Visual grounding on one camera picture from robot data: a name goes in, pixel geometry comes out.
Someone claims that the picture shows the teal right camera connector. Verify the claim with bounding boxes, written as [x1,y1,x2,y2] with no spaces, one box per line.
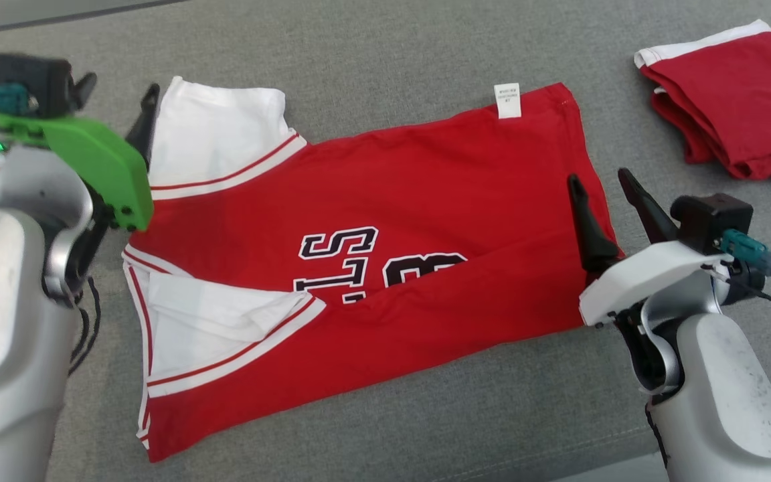
[720,228,771,277]

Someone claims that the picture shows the red Bulls jersey white sleeves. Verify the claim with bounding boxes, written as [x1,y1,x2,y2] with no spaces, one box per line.
[122,76,624,463]

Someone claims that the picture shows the grey fabric sofa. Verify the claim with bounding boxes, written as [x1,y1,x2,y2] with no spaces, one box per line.
[0,0,771,482]

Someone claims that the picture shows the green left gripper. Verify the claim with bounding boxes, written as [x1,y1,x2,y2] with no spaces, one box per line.
[0,71,162,233]

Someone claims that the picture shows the red shorts with white band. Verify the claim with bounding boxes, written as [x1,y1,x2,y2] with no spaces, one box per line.
[633,19,771,183]

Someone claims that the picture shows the thin left arm cable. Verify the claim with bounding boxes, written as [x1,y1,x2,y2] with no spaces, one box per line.
[68,276,102,377]

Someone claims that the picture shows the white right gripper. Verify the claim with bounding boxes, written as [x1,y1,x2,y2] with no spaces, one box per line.
[567,167,729,329]

